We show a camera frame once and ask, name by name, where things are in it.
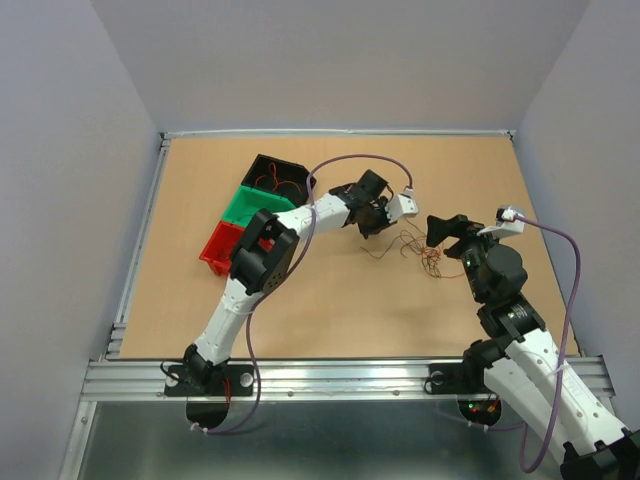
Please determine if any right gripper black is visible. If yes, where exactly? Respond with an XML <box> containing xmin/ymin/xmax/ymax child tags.
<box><xmin>427</xmin><ymin>212</ymin><xmax>510</xmax><ymax>302</ymax></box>

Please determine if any cable bundle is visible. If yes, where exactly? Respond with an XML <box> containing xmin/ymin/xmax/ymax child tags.
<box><xmin>360</xmin><ymin>214</ymin><xmax>469</xmax><ymax>281</ymax></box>

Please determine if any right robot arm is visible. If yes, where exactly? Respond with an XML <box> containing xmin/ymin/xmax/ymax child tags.
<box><xmin>426</xmin><ymin>207</ymin><xmax>639</xmax><ymax>479</ymax></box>

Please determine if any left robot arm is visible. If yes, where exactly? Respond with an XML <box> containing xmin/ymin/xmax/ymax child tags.
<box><xmin>182</xmin><ymin>170</ymin><xmax>391</xmax><ymax>395</ymax></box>

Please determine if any black plastic bin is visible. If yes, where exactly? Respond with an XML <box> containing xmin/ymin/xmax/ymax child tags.
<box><xmin>241</xmin><ymin>154</ymin><xmax>310</xmax><ymax>207</ymax></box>

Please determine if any green plastic bin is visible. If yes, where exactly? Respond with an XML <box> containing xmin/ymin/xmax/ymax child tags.
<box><xmin>222</xmin><ymin>186</ymin><xmax>295</xmax><ymax>227</ymax></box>

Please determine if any red plastic bin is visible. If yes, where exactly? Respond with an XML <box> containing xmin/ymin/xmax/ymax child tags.
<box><xmin>199</xmin><ymin>221</ymin><xmax>245</xmax><ymax>277</ymax></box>

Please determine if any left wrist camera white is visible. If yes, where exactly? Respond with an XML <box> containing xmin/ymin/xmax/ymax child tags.
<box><xmin>385</xmin><ymin>187</ymin><xmax>419</xmax><ymax>223</ymax></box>

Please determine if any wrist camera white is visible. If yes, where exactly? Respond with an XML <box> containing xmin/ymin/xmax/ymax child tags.
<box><xmin>385</xmin><ymin>187</ymin><xmax>419</xmax><ymax>223</ymax></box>
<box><xmin>477</xmin><ymin>206</ymin><xmax>525</xmax><ymax>240</ymax></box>

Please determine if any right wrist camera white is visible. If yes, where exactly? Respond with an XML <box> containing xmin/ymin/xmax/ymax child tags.
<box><xmin>477</xmin><ymin>206</ymin><xmax>525</xmax><ymax>240</ymax></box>

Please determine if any aluminium mounting rail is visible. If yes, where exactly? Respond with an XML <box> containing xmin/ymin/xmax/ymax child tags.
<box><xmin>79</xmin><ymin>354</ymin><xmax>616</xmax><ymax>401</ymax></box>

